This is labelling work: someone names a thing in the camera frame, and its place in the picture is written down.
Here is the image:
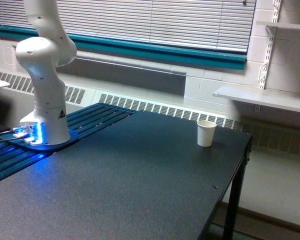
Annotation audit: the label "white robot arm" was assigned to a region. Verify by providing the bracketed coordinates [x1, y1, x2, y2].
[16, 0, 77, 147]

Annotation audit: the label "white paper cup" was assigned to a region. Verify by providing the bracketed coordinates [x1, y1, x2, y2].
[197, 120, 217, 147]

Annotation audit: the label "teal window sill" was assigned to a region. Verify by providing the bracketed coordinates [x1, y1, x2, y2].
[0, 25, 247, 70]

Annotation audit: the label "white window blinds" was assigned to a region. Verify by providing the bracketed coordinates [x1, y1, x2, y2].
[0, 0, 257, 53]

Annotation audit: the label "black table leg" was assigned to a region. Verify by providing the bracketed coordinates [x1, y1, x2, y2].
[222, 160, 246, 240]

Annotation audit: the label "white radiator heater cover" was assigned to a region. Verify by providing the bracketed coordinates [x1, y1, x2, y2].
[0, 69, 300, 157]

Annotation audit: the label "blue slotted mounting plate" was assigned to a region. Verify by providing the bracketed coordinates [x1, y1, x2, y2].
[0, 103, 135, 181]

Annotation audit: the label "white lower wall shelf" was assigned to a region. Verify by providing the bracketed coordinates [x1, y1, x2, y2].
[213, 86, 300, 113]

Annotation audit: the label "white wall shelf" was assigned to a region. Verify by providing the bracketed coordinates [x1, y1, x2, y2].
[213, 86, 300, 113]
[255, 21, 300, 30]

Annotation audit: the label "white shelf bracket rail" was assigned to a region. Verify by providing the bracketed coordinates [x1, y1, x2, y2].
[257, 0, 282, 90]

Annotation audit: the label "white upper wall shelf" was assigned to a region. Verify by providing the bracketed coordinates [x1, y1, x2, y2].
[255, 21, 300, 30]

